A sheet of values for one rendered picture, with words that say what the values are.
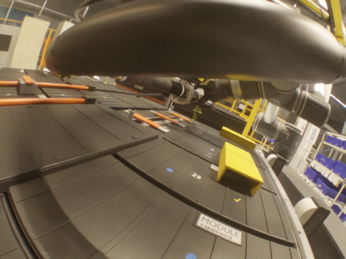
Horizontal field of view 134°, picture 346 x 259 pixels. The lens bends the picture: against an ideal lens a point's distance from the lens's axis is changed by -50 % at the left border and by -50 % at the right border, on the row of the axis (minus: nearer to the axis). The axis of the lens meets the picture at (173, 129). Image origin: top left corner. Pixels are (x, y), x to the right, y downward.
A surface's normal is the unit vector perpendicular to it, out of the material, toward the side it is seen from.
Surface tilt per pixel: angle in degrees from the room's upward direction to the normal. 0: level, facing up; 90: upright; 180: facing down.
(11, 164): 0
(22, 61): 90
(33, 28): 90
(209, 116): 90
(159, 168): 0
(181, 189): 0
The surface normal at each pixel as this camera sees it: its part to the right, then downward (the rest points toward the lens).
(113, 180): 0.35, -0.90
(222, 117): -0.39, 0.11
